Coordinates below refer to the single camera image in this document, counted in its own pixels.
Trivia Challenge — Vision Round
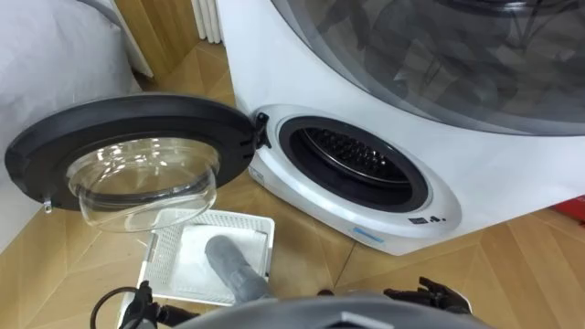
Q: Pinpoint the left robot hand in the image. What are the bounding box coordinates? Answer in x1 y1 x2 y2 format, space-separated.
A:
119 280 200 329

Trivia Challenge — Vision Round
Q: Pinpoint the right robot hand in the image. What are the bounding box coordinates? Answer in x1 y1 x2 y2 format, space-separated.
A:
383 276 473 315

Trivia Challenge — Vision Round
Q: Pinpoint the white plastic laundry basket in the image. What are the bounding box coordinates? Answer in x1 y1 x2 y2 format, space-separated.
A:
116 208 276 326

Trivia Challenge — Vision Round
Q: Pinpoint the white folded cloth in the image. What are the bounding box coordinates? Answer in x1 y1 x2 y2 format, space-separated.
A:
169 223 269 299

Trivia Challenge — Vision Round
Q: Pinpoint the grey rolled cloth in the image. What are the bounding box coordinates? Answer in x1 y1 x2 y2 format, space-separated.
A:
204 234 274 304

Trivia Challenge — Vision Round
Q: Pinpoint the robot body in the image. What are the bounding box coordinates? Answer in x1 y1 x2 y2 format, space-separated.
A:
172 292 495 329

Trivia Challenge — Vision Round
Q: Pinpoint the red box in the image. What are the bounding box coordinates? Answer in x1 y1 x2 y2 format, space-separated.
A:
551 195 585 224

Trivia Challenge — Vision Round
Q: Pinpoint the black round washer door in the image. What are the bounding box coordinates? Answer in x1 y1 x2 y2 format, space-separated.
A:
4 93 258 233

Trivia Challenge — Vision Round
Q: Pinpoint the white washing machine tower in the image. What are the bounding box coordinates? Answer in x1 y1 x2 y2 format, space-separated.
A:
215 0 585 257

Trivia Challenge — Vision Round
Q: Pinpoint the grey bed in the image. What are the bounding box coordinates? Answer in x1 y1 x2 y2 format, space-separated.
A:
0 0 154 253

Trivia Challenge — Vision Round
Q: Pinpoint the white radiator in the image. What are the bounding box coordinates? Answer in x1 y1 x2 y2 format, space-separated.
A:
190 0 224 45

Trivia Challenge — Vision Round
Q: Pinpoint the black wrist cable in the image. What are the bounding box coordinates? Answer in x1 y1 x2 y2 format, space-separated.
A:
90 286 139 329

